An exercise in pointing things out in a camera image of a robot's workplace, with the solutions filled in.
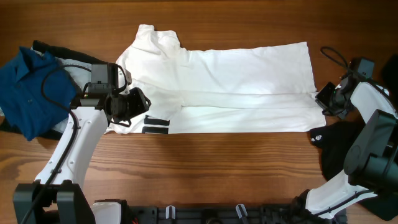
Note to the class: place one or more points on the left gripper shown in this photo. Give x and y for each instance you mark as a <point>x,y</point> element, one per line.
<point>142,105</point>

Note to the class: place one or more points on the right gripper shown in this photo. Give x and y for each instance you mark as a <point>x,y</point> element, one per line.
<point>324,97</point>

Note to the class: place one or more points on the white polo shirt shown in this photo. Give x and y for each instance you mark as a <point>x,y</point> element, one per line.
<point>260,90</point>

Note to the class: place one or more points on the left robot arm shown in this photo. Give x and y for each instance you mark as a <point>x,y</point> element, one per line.
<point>56,195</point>

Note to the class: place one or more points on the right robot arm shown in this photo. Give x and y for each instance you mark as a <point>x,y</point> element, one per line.
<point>370,167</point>

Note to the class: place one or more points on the black garment pile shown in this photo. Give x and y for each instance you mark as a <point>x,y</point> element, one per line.
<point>335,140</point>

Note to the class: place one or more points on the folded light denim jeans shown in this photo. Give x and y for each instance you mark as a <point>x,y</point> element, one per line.
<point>56,79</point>

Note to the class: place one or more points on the folded black garment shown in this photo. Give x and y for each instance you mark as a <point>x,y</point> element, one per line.
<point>66,56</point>

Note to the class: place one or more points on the folded blue shirt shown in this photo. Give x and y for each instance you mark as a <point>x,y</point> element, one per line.
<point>21,100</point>

